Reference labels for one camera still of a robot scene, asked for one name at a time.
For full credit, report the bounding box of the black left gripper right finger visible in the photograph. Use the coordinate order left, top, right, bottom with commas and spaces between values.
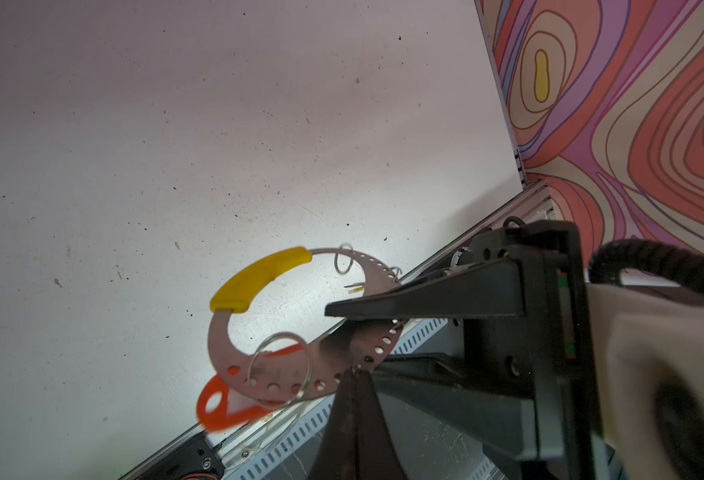
356, 370, 407, 480

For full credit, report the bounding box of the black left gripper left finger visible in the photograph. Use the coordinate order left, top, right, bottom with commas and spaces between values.
307, 368, 358, 480

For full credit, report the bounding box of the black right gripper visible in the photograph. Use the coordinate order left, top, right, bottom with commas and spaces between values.
325, 219, 604, 479

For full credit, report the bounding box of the grey keyring with yellow grip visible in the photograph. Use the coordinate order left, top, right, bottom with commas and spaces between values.
207, 244, 401, 403

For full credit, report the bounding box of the key with red tag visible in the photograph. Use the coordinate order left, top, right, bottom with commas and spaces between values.
197, 336, 313, 432

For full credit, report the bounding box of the key with yellow tag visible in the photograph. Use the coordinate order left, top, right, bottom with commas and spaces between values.
345, 282, 365, 294

